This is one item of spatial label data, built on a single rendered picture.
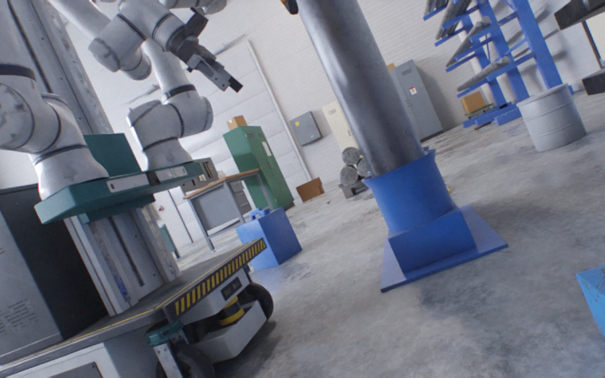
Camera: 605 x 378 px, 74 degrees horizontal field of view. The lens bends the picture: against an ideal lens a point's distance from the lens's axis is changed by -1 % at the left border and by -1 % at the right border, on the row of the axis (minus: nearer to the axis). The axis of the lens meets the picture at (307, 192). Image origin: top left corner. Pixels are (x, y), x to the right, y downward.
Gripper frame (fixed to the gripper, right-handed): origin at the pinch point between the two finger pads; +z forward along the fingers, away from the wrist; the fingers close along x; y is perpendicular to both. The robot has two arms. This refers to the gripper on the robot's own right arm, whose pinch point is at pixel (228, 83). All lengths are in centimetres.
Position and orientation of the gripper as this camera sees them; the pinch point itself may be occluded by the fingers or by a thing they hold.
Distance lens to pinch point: 113.0
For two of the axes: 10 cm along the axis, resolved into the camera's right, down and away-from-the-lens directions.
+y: -6.5, 7.3, 2.2
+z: 7.5, 6.5, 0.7
